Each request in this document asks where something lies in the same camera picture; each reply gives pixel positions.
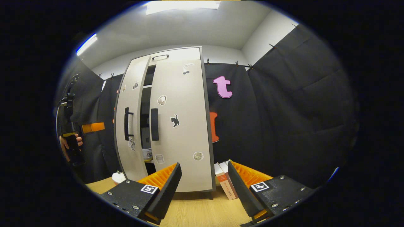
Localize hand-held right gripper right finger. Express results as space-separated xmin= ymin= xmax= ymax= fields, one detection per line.
xmin=228 ymin=161 xmax=318 ymax=223

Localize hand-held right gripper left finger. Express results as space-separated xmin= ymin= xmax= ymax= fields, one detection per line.
xmin=100 ymin=162 xmax=183 ymax=225

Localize white cabinet door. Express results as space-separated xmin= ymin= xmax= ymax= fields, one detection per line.
xmin=148 ymin=61 xmax=216 ymax=193
xmin=114 ymin=61 xmax=152 ymax=182

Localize white shoe cabinet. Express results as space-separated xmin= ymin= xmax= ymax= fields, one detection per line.
xmin=114 ymin=47 xmax=217 ymax=200

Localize white cabinet drawer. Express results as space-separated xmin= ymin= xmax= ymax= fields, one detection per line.
xmin=128 ymin=47 xmax=202 ymax=65

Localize orange and white book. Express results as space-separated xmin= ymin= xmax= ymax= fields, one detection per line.
xmin=215 ymin=163 xmax=236 ymax=201

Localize small white round figurine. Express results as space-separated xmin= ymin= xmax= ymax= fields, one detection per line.
xmin=112 ymin=171 xmax=127 ymax=185

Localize small ceiling light panel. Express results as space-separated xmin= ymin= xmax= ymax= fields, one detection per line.
xmin=76 ymin=33 xmax=98 ymax=56

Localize black backdrop cloth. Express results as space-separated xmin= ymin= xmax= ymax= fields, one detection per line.
xmin=57 ymin=24 xmax=359 ymax=189

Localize large ceiling light panel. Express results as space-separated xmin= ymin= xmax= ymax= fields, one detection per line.
xmin=146 ymin=0 xmax=221 ymax=15

